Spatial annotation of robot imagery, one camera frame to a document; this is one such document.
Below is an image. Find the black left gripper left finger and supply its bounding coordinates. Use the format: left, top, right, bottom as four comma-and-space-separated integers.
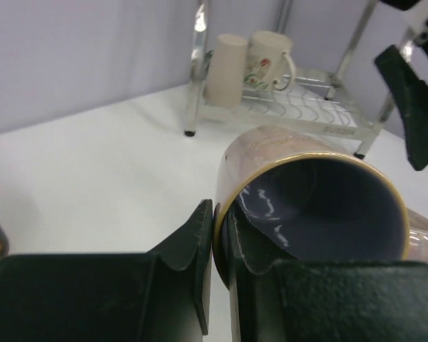
0, 199, 213, 341

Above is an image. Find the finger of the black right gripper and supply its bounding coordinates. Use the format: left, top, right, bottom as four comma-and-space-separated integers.
374, 46, 428, 171

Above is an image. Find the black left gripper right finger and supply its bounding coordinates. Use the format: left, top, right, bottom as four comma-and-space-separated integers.
223, 209, 428, 341

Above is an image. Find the pink purple mug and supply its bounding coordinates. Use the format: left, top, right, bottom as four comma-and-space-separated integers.
213, 125, 428, 283

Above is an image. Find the green interior floral mug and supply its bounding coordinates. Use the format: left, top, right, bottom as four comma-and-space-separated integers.
243, 31, 297, 91

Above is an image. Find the beige tumbler cup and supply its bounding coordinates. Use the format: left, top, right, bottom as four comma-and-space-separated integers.
204, 33, 248, 108

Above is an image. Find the light teal mug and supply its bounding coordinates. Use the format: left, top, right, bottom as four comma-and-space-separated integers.
204, 50, 214, 72

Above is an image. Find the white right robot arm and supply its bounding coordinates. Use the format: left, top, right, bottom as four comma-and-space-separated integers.
374, 1, 428, 171

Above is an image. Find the stainless steel dish rack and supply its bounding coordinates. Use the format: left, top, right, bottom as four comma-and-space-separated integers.
184, 1, 395, 158

